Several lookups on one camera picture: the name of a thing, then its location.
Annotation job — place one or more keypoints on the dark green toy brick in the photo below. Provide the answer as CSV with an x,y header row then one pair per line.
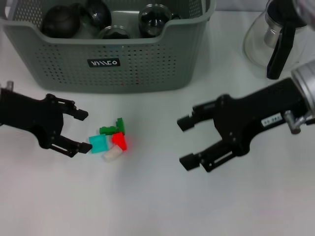
x,y
107,129

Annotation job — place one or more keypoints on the grey-green perforated storage bin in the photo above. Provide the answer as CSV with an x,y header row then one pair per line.
x,y
147,64

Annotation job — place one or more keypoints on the white toy brick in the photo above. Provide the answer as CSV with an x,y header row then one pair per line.
x,y
112,155

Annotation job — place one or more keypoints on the dark clay teapot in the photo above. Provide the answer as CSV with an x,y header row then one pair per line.
x,y
60,23

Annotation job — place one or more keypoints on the orange-red wedge toy brick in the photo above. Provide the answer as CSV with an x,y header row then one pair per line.
x,y
119,140

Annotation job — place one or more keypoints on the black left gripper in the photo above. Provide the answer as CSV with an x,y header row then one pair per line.
x,y
29,113

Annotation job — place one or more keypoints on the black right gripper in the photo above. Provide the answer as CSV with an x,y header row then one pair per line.
x,y
246,118

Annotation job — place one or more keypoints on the teal square toy plate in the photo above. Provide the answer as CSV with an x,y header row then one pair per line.
x,y
99,144

